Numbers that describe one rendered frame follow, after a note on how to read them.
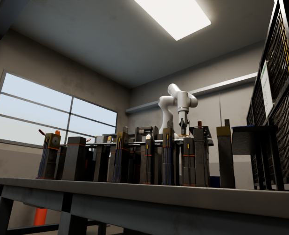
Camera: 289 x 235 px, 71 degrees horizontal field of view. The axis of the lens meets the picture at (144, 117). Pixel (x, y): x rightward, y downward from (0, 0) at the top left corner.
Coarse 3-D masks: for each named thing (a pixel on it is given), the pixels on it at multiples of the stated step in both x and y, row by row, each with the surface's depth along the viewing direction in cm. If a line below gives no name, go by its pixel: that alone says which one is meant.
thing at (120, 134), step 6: (120, 132) 144; (120, 138) 143; (126, 138) 147; (120, 144) 142; (126, 144) 146; (120, 150) 140; (126, 150) 145; (120, 156) 140; (120, 162) 138; (114, 168) 138; (120, 168) 137; (114, 174) 137; (120, 174) 135; (114, 180) 135; (120, 180) 134
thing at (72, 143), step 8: (80, 136) 158; (72, 144) 158; (80, 144) 157; (72, 152) 156; (80, 152) 157; (72, 160) 154; (80, 160) 156; (64, 168) 154; (72, 168) 152; (80, 168) 156; (64, 176) 152; (72, 176) 150; (80, 176) 155
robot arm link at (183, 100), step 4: (180, 92) 156; (184, 92) 156; (180, 96) 155; (184, 96) 155; (188, 96) 157; (180, 100) 154; (184, 100) 154; (188, 100) 154; (180, 104) 153; (184, 104) 152; (188, 104) 154
